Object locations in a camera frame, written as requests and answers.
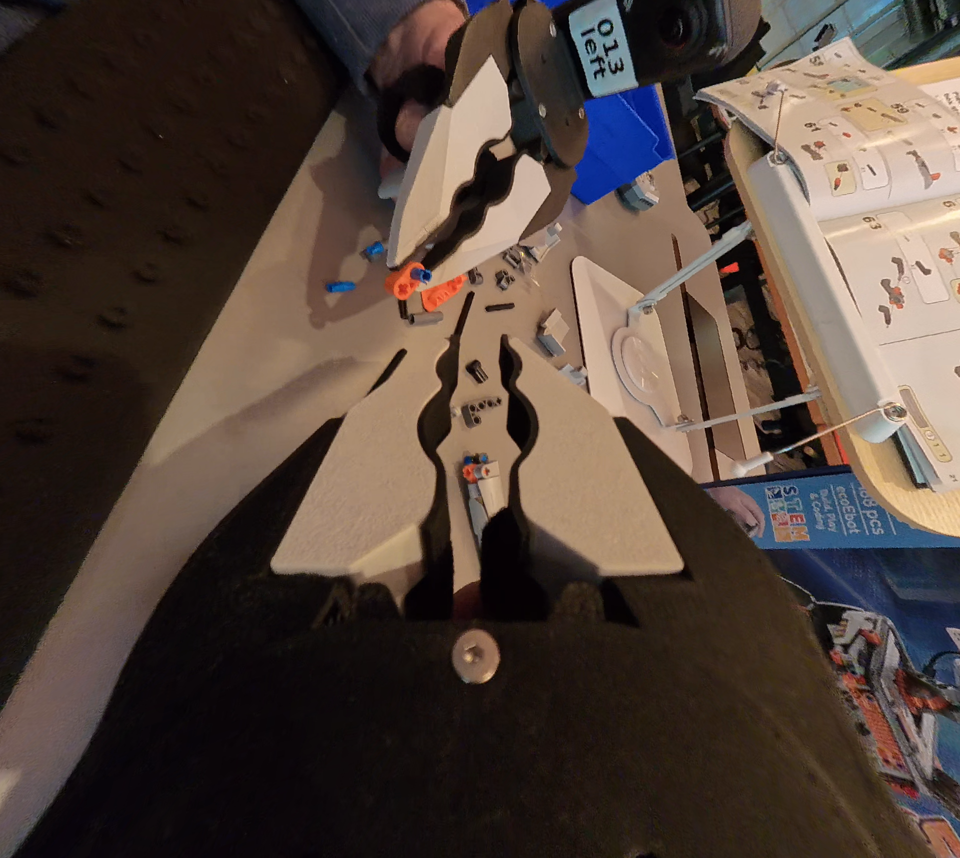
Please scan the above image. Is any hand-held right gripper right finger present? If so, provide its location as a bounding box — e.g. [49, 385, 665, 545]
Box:
[498, 335, 686, 585]

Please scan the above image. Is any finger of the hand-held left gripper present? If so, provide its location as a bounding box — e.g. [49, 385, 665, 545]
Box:
[426, 149, 558, 276]
[384, 54, 517, 272]

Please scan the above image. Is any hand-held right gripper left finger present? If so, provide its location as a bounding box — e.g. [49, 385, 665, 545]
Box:
[270, 336, 453, 597]

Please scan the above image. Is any person's left hand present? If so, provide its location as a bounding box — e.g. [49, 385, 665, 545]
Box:
[366, 0, 470, 180]

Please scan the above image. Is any grey flat panel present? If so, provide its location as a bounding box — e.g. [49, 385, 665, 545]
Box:
[516, 222, 564, 268]

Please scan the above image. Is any grey white orange assembly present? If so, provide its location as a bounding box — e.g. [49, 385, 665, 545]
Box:
[460, 452, 503, 546]

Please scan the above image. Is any blue tagged storage bin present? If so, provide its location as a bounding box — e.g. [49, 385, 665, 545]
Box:
[397, 0, 667, 205]

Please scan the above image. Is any grey electronic module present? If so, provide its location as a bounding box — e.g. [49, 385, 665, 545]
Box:
[617, 169, 663, 214]

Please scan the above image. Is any orange triangular panel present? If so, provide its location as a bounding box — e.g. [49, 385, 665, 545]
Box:
[421, 274, 468, 314]

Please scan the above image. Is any medium black axle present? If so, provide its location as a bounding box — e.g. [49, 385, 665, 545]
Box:
[445, 291, 477, 343]

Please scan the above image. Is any dark grey angled beam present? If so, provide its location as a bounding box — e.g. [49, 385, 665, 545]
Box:
[451, 396, 503, 429]

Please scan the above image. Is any grey angular panel piece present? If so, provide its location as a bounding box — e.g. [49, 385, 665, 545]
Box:
[535, 308, 573, 358]

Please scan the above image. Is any white book stand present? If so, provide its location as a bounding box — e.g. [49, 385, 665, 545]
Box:
[570, 59, 960, 537]

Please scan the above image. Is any dark blue robot kit box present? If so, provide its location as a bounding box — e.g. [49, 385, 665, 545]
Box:
[705, 466, 960, 858]

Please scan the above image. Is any instruction booklet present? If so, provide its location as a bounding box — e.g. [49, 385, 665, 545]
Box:
[693, 36, 960, 492]

